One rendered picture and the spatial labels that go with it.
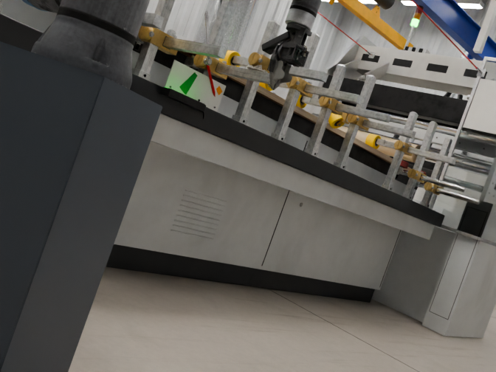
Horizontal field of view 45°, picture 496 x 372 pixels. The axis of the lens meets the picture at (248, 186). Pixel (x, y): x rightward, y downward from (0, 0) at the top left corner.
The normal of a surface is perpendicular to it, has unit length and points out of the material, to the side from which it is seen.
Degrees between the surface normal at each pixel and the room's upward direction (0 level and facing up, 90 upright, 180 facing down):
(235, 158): 90
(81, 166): 90
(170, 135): 90
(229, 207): 90
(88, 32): 70
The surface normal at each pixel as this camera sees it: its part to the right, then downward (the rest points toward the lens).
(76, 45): 0.14, -0.29
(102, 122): 0.91, 0.33
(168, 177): 0.70, 0.27
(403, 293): -0.63, -0.21
